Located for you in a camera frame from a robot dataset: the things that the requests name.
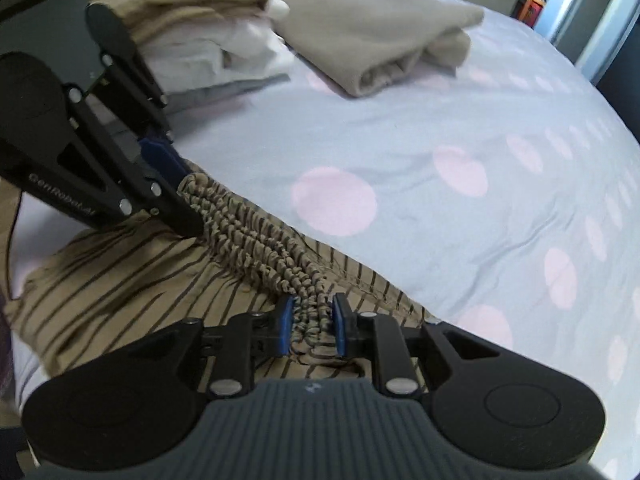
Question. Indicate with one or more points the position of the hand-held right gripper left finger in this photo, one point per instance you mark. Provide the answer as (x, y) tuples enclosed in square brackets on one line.
[(285, 327)]

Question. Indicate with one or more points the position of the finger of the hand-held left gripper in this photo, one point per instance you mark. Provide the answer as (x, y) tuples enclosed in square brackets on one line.
[(130, 195), (165, 160)]

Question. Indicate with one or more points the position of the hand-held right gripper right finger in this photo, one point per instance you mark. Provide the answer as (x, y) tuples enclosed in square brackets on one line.
[(342, 329)]

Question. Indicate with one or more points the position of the brown striped pants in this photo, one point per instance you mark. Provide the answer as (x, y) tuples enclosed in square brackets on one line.
[(125, 280)]

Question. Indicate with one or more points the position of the white folded garment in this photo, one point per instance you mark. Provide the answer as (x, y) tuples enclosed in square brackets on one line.
[(200, 60)]

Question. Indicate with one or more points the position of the light striped folded garment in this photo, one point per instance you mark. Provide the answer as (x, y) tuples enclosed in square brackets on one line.
[(190, 5)]

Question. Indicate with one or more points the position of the taupe folded garment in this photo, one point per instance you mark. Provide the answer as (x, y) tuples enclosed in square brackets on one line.
[(375, 25)]

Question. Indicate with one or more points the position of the polka dot bed sheet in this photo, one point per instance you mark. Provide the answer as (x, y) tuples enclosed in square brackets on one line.
[(450, 85)]

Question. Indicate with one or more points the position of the orange box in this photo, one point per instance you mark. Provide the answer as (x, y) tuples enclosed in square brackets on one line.
[(532, 7)]

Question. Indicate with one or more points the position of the grey door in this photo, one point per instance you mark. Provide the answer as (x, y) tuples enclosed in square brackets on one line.
[(595, 15)]

